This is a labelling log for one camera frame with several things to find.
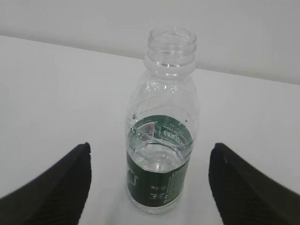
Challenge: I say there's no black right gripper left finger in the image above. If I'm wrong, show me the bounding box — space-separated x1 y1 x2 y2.
0 142 92 225

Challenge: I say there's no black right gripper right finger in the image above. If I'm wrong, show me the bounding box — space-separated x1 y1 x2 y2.
208 143 300 225

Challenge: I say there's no clear green-label water bottle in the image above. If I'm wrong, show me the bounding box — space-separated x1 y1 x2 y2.
125 27 200 215

